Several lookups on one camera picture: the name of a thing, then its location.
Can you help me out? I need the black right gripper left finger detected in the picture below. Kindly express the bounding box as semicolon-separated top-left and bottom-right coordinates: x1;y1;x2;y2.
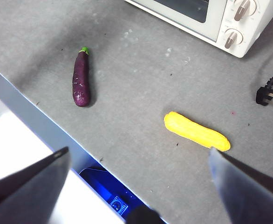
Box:
0;146;71;224

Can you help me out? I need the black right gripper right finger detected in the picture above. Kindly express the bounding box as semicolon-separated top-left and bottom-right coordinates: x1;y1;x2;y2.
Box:
208;147;273;224

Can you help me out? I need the oven door with beige handle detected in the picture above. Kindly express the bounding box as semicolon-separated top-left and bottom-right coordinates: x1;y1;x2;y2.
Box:
124;0;228;42

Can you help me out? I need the white Toshiba toaster oven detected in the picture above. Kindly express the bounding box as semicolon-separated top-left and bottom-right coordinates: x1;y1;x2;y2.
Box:
124;0;273;58

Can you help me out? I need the oven timer knob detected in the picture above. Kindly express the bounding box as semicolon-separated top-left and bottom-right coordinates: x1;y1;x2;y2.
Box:
224;28;244;49

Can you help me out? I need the oven temperature knob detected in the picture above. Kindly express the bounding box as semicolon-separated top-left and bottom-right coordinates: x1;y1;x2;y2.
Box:
233;0;258;22

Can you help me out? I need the white flat panel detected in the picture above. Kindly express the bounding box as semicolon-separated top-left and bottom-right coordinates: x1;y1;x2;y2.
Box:
0;95;125;224

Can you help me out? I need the blue lit device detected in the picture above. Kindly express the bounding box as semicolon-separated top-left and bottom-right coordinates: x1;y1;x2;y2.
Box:
79;166;149;221

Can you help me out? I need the yellow corn cob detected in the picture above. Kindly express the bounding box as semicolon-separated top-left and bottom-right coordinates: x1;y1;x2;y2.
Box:
163;111;231;152

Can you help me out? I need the purple eggplant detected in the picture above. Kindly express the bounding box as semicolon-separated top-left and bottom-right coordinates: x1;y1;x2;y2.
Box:
72;46;91;107

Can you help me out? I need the black power cable with plug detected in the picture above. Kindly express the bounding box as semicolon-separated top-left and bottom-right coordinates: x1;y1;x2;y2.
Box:
255;61;273;107

